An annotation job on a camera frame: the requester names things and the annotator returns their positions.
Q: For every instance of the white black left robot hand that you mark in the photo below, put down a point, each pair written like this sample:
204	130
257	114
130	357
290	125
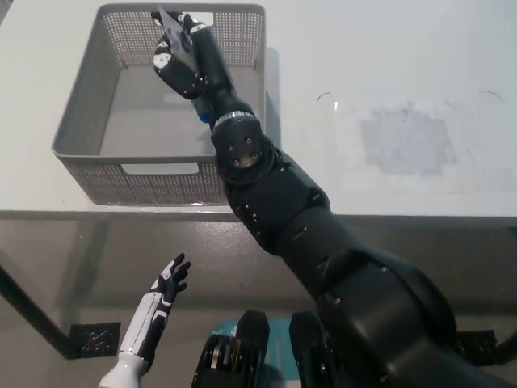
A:
155	307

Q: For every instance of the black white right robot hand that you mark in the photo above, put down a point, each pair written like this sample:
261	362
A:
210	64

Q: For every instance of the white blue shampoo tube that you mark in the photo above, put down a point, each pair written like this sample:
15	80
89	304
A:
177	44

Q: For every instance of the black table foot plate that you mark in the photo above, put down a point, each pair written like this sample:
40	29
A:
476	341
95	337

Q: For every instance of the grey perforated plastic basket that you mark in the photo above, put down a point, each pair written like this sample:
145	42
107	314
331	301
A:
133	121

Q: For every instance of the black robot torso teal top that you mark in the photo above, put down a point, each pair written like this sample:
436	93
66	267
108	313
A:
246	351

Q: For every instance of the black table leg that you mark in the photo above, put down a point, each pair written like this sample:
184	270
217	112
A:
32	307
507	347

